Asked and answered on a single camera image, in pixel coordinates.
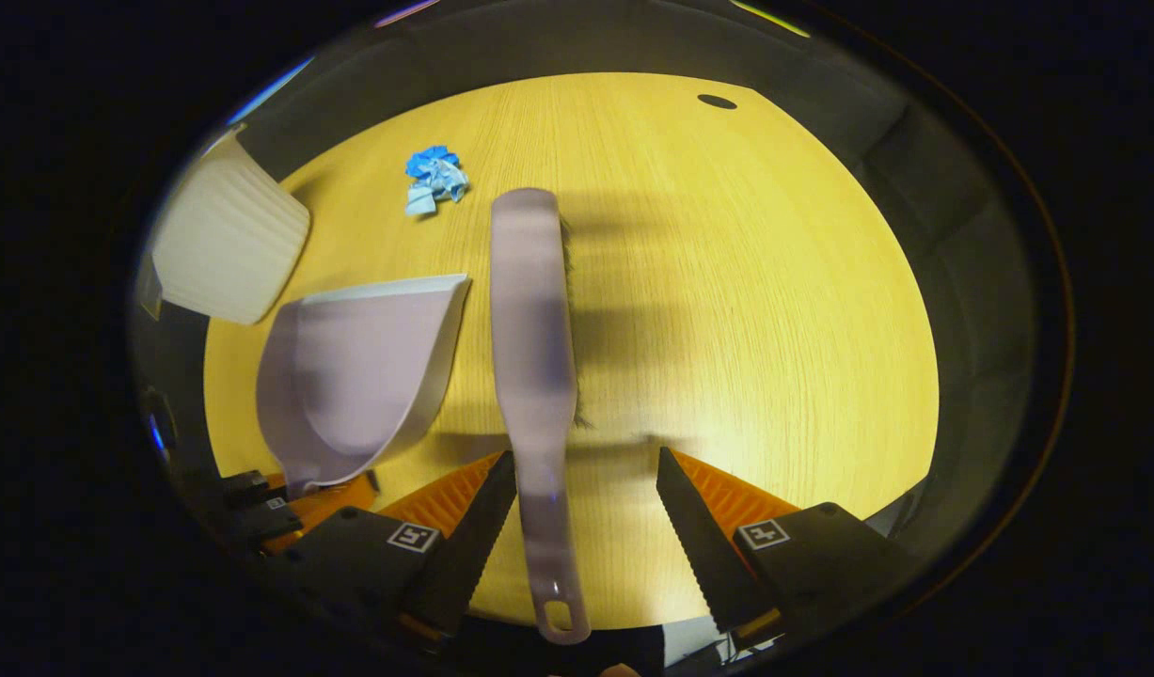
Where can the wooden desktop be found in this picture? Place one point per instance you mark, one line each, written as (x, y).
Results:
(746, 310)

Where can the blue paper trash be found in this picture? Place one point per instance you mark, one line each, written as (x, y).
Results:
(434, 174)

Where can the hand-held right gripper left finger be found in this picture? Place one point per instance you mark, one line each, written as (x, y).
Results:
(464, 555)

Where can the pink dustpan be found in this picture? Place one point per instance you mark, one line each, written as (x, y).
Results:
(351, 376)

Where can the small pink broom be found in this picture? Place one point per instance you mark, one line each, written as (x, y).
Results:
(534, 357)

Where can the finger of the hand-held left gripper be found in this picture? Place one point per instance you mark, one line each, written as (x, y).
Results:
(323, 508)
(245, 486)

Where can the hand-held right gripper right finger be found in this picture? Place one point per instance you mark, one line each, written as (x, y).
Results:
(703, 555)

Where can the white garbage bin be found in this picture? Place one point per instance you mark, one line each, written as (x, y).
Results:
(229, 244)

